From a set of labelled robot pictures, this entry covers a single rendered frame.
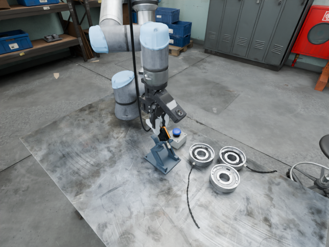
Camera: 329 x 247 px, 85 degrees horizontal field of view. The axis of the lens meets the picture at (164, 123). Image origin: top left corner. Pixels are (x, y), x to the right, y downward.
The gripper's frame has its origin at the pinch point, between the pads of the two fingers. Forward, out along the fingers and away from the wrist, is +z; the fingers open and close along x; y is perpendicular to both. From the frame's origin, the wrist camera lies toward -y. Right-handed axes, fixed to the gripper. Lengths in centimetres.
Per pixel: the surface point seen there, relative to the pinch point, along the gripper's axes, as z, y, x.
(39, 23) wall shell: 30, 385, -81
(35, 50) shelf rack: 55, 323, -42
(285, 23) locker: 18, 41, -330
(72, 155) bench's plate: 16.3, 30.1, 25.4
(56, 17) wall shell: 25, 386, -114
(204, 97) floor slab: 97, 75, -171
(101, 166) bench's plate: 16.2, 15.7, 20.2
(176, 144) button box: 13.3, -1.2, -8.5
